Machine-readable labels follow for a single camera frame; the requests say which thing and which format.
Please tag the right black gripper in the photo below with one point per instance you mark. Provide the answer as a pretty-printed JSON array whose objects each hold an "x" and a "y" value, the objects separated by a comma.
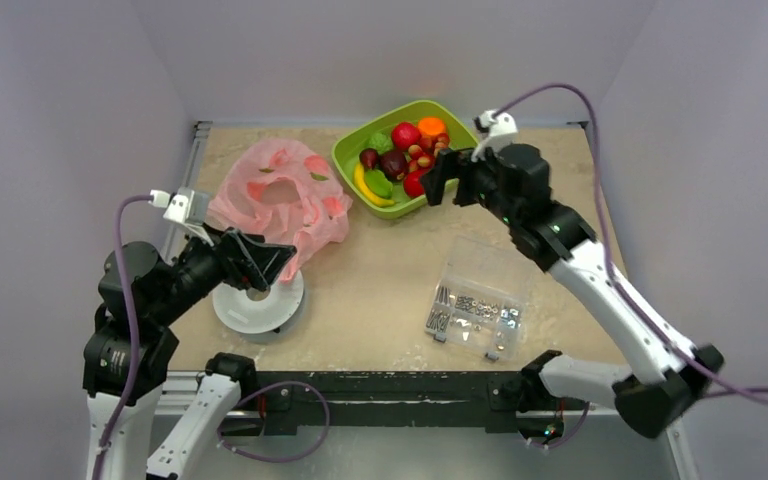
[{"x": 465, "y": 177}]

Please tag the pink plastic bag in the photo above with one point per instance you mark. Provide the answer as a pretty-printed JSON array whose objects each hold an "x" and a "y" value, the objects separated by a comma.
[{"x": 282, "y": 190}]

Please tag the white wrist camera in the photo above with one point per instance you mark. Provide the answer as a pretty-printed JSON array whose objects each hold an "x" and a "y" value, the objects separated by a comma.
[
  {"x": 186, "y": 208},
  {"x": 497, "y": 129}
]

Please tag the green fake leaf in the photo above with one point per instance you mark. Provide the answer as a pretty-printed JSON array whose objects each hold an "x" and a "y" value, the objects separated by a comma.
[{"x": 378, "y": 183}]

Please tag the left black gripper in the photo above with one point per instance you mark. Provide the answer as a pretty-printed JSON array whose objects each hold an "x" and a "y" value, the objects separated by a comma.
[{"x": 246, "y": 260}]

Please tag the fake lychee bunch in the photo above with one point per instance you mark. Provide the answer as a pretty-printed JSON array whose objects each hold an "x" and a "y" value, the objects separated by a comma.
[{"x": 422, "y": 155}]

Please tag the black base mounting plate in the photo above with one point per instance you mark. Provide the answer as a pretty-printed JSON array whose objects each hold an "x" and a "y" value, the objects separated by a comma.
[{"x": 496, "y": 402}]

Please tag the dark red fake fruit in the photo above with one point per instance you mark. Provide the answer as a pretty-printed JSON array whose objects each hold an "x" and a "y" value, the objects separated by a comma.
[{"x": 394, "y": 165}]

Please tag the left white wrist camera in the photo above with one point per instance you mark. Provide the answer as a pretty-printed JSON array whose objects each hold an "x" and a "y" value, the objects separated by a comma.
[{"x": 186, "y": 208}]

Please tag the small dark red fruit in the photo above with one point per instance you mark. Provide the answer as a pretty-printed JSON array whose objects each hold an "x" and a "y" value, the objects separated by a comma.
[{"x": 369, "y": 158}]

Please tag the aluminium frame rail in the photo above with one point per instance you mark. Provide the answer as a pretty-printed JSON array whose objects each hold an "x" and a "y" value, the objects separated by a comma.
[{"x": 178, "y": 391}]

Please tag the clear plastic screw box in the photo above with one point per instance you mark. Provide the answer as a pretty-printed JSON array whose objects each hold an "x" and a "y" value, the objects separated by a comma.
[{"x": 481, "y": 299}]

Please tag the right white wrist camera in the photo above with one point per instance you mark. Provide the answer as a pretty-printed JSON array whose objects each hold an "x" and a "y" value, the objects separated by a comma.
[{"x": 497, "y": 129}]

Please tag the red fake apple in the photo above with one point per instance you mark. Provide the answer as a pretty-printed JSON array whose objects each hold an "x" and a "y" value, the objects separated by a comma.
[{"x": 404, "y": 135}]

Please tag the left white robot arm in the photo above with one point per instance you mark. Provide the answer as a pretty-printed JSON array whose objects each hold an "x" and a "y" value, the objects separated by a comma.
[{"x": 126, "y": 359}]

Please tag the orange fake tangerine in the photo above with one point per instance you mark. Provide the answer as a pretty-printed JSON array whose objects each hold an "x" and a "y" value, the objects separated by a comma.
[{"x": 431, "y": 127}]

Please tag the yellow fake banana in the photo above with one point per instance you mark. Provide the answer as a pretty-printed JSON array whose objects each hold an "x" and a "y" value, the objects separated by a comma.
[{"x": 358, "y": 178}]

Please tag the white filament spool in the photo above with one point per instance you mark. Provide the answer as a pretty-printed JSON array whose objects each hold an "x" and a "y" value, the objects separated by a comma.
[{"x": 263, "y": 319}]

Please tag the green fake custard apple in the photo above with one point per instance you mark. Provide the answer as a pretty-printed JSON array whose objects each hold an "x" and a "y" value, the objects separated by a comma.
[{"x": 380, "y": 142}]

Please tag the green plastic tray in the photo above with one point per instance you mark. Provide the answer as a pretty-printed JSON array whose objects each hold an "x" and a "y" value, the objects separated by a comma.
[{"x": 346, "y": 150}]

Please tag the red fake pomegranate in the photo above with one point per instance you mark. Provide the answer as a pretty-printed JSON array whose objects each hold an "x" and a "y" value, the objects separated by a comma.
[{"x": 412, "y": 183}]

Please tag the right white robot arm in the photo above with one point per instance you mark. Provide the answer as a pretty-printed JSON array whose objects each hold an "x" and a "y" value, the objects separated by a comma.
[{"x": 664, "y": 371}]

